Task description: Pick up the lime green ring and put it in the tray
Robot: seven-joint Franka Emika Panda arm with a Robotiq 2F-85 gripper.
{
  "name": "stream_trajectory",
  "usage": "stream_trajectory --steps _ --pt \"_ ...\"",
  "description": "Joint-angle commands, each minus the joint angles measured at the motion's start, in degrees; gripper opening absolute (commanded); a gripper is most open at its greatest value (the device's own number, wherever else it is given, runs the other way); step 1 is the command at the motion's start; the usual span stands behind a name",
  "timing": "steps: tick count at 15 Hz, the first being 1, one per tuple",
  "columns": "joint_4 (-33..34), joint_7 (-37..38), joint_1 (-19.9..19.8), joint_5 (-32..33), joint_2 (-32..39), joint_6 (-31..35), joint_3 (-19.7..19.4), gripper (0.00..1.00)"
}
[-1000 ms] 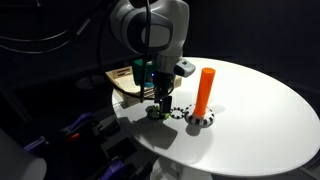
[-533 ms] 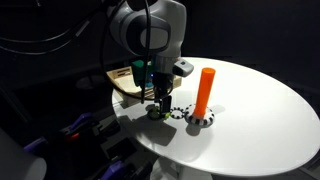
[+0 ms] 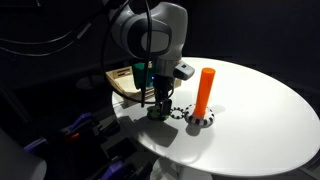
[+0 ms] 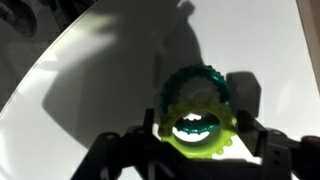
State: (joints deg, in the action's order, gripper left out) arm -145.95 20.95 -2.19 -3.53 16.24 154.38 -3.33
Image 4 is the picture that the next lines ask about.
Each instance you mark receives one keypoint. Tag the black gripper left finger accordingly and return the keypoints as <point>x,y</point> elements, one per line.
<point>148,120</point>

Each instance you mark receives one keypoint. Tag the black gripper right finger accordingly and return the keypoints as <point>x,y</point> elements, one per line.
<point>252,135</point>

